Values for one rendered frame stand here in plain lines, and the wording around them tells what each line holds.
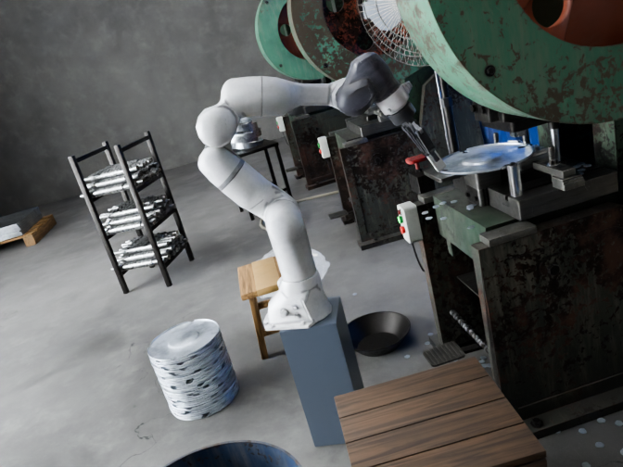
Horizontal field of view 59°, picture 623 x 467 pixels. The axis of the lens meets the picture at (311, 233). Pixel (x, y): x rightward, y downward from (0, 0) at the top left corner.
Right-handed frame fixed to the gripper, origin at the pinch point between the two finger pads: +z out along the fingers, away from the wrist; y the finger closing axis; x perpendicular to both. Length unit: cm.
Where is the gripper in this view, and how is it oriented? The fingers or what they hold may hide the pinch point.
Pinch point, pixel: (436, 160)
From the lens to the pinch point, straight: 171.4
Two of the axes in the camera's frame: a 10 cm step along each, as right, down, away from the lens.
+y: 2.0, 2.9, -9.4
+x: 7.6, -6.5, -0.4
